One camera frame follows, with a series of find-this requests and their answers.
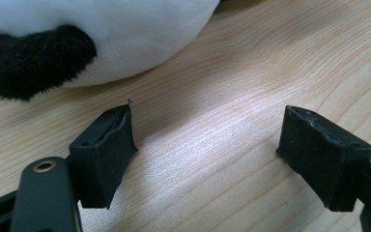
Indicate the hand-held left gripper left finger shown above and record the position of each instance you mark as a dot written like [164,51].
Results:
[104,161]

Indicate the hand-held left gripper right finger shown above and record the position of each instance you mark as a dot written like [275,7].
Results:
[322,161]

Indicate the black and white panda plush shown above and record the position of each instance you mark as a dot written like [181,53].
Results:
[135,32]

